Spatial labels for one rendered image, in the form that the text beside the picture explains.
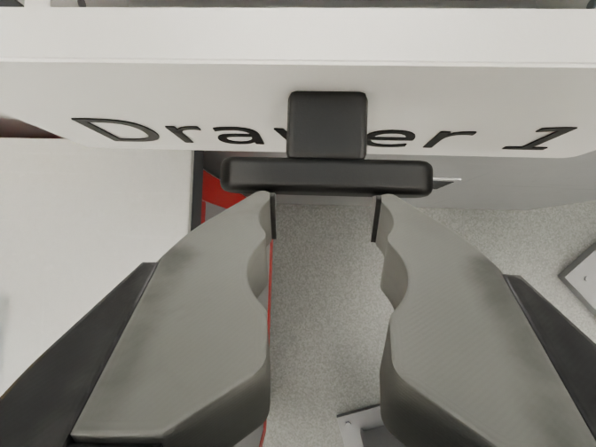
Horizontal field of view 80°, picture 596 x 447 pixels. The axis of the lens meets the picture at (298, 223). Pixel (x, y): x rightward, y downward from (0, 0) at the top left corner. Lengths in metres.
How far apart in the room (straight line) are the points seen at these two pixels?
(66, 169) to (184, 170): 0.09
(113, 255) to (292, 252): 0.77
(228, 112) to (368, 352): 0.98
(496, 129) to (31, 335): 0.34
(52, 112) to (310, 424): 1.06
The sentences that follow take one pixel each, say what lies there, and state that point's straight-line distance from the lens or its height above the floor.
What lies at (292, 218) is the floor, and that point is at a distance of 1.04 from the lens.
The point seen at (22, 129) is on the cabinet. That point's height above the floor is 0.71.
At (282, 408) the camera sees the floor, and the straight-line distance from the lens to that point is 1.14.
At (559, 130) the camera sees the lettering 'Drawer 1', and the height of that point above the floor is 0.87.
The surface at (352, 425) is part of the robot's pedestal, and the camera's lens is 1.14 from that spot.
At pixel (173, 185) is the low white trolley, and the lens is 0.30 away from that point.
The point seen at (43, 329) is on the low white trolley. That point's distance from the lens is 0.35.
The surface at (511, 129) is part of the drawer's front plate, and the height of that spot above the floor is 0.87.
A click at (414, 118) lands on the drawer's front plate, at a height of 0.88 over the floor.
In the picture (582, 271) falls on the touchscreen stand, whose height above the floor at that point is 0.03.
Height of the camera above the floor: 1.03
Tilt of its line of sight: 86 degrees down
